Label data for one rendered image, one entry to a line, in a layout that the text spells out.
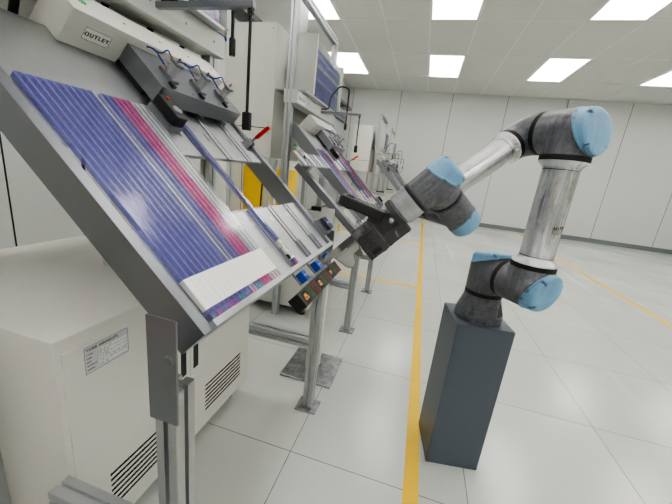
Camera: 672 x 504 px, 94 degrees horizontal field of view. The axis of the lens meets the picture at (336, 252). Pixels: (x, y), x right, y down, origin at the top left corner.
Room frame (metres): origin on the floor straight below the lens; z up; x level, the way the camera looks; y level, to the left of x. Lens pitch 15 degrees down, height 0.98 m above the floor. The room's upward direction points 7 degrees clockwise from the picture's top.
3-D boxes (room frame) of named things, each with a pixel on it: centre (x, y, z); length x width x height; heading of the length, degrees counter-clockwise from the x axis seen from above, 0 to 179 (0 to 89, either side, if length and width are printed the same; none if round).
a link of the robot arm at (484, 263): (0.99, -0.51, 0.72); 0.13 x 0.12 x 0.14; 24
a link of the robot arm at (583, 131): (0.87, -0.56, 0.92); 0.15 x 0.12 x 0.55; 24
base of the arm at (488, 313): (1.00, -0.51, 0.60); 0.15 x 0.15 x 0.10
